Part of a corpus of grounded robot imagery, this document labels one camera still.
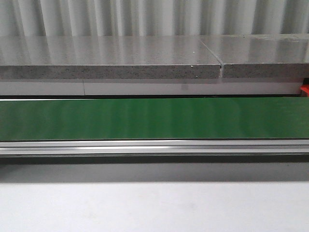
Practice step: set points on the red plastic tray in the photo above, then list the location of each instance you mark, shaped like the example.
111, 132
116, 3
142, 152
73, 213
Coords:
304, 90

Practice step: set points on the grey stone slab left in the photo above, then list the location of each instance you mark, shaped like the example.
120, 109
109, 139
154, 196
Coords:
106, 58

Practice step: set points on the white corrugated wall panel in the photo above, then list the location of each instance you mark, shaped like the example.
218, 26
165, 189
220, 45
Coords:
152, 17

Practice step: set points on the grey stone slab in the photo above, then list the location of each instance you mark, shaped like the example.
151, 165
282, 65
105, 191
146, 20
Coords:
280, 57
106, 58

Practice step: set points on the grey stone slab right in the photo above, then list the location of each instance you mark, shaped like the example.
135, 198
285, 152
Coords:
280, 57

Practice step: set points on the white base panel under slabs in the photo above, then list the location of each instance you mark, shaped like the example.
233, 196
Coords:
150, 87

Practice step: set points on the aluminium conveyor side rail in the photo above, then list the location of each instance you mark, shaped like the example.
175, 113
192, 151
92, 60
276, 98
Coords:
152, 148

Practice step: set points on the green conveyor belt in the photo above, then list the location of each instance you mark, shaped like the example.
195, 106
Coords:
162, 118

